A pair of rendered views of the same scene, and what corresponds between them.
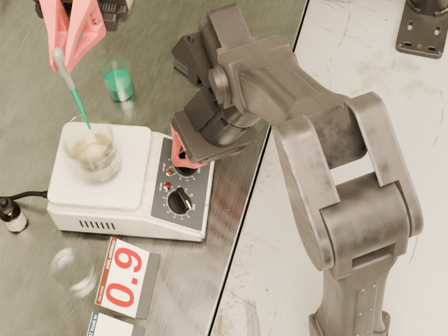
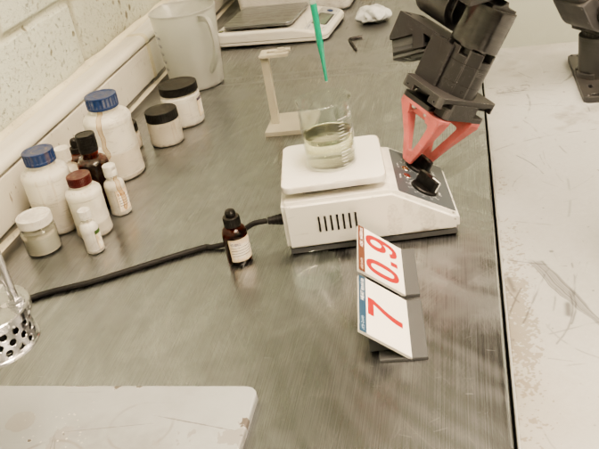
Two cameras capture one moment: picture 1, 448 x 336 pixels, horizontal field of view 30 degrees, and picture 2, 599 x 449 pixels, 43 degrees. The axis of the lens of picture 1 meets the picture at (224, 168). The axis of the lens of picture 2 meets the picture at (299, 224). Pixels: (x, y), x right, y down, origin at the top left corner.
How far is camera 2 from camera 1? 69 cm
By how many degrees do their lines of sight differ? 33
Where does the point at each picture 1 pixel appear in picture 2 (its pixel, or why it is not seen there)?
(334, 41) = (522, 109)
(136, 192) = (379, 167)
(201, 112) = (437, 58)
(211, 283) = (482, 258)
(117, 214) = (361, 194)
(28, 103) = (231, 190)
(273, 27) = not seen: hidden behind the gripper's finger
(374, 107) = not seen: outside the picture
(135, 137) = (362, 141)
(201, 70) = (427, 27)
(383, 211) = not seen: outside the picture
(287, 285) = (573, 244)
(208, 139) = (448, 87)
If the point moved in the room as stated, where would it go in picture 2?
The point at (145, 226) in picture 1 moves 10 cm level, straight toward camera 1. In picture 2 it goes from (393, 208) to (444, 244)
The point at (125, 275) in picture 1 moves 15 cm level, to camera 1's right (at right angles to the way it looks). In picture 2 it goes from (382, 257) to (513, 225)
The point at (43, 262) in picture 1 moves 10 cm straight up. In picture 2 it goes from (279, 279) to (263, 201)
